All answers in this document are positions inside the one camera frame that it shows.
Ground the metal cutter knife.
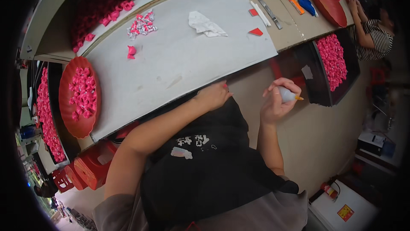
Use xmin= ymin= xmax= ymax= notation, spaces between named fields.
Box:
xmin=255 ymin=0 xmax=283 ymax=30

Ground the red scalloped plastic tray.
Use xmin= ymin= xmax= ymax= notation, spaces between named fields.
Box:
xmin=309 ymin=0 xmax=348 ymax=28
xmin=59 ymin=56 xmax=102 ymax=139

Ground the orange utility knife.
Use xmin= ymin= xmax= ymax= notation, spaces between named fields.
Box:
xmin=285 ymin=0 xmax=306 ymax=16

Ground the red fire extinguisher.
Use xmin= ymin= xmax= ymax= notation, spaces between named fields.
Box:
xmin=320 ymin=180 xmax=341 ymax=202

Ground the blue cloth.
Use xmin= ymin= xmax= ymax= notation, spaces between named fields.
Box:
xmin=297 ymin=0 xmax=319 ymax=18

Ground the white box with red label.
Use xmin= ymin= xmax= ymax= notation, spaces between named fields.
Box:
xmin=308 ymin=179 xmax=380 ymax=231

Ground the white stick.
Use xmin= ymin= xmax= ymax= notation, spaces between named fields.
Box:
xmin=249 ymin=0 xmax=272 ymax=28

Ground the crumpled white paper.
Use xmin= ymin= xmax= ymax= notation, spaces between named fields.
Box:
xmin=188 ymin=11 xmax=229 ymax=38

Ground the stack of red plastic stools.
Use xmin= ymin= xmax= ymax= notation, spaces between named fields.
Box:
xmin=51 ymin=141 xmax=118 ymax=194

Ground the person's left hand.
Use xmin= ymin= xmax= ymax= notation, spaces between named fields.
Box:
xmin=195 ymin=82 xmax=234 ymax=112

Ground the pile of pink white pieces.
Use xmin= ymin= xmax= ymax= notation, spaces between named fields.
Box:
xmin=126 ymin=9 xmax=158 ymax=40

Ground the white table mat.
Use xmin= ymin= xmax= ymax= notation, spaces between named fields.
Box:
xmin=85 ymin=0 xmax=278 ymax=142

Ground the person's body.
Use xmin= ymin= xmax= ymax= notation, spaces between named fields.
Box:
xmin=93 ymin=96 xmax=309 ymax=231

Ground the red plastic stool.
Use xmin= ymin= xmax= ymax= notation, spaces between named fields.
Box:
xmin=268 ymin=56 xmax=306 ymax=88

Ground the black crate of pink pieces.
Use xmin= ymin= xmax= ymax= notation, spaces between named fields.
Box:
xmin=33 ymin=61 xmax=81 ymax=165
xmin=300 ymin=29 xmax=361 ymax=107

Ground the heap of pink folded pieces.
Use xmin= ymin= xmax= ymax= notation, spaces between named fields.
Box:
xmin=70 ymin=0 xmax=152 ymax=54

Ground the black and white device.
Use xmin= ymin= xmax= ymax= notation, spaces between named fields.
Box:
xmin=356 ymin=131 xmax=387 ymax=157

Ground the white glue bottle orange tip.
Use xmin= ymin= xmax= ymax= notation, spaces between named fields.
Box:
xmin=277 ymin=86 xmax=304 ymax=104

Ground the person's right hand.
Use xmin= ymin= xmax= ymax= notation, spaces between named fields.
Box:
xmin=259 ymin=77 xmax=302 ymax=126

